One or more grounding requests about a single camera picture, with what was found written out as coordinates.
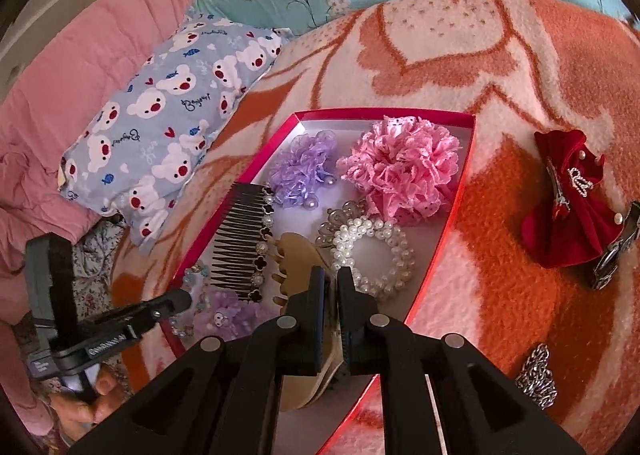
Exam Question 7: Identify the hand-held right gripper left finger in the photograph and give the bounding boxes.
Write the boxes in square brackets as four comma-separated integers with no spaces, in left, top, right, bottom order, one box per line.
[65,265,333,455]

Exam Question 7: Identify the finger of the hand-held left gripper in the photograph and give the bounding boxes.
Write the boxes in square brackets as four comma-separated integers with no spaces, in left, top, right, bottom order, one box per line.
[97,287,193,336]

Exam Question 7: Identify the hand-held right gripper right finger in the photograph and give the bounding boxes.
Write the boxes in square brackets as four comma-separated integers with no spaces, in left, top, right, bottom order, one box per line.
[336,265,588,455]

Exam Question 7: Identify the clear bead bracelet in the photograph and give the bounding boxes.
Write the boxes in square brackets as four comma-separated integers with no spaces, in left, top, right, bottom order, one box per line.
[170,262,211,336]

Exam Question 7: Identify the small purple hair tie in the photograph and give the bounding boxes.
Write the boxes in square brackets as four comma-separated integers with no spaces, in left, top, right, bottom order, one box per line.
[192,287,273,342]

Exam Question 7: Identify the beige claw clip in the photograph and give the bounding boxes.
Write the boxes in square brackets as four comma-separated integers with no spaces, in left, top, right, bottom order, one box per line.
[267,232,351,413]

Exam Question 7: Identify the white pearl bracelet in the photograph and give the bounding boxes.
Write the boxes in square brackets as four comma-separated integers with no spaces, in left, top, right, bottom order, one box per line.
[330,216,416,303]

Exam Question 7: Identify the black hair comb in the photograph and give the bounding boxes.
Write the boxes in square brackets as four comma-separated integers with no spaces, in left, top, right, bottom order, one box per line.
[207,184,276,303]

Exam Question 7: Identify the red shallow cardboard box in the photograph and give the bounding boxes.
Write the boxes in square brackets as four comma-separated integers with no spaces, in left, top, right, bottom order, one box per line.
[162,106,477,455]

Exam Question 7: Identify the purple ruffle scrunchie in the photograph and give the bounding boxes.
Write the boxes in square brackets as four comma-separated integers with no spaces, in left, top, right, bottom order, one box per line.
[265,130,343,211]

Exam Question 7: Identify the pink ruffle scrunchie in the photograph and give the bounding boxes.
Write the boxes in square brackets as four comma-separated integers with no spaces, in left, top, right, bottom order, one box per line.
[336,115,461,226]

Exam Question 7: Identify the person's left hand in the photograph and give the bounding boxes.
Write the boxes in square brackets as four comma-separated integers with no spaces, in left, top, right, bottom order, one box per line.
[50,366,137,442]

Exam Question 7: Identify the floral bed sheet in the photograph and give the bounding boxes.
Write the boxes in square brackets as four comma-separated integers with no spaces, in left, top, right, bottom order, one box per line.
[30,220,131,386]

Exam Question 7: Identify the silver crown charm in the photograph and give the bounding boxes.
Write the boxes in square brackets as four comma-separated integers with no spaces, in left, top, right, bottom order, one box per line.
[316,200,371,248]

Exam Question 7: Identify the bear print pillow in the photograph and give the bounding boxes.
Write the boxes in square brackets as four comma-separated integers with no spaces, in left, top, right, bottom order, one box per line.
[57,15,283,256]

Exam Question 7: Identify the pink quilt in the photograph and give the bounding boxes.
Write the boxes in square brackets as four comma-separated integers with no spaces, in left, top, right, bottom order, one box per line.
[0,0,211,276]

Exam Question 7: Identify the red velvet bow clip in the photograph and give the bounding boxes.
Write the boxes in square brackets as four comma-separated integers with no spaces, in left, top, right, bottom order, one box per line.
[520,129,626,270]

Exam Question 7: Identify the silver metal hair clip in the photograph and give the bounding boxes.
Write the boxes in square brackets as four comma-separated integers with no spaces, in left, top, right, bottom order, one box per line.
[594,202,640,291]

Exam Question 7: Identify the orange and cream blanket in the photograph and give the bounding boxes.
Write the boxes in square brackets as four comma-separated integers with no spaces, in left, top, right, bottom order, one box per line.
[110,0,640,455]

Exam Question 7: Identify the silver chain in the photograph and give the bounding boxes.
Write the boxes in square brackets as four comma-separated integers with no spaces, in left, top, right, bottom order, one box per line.
[515,342,560,410]

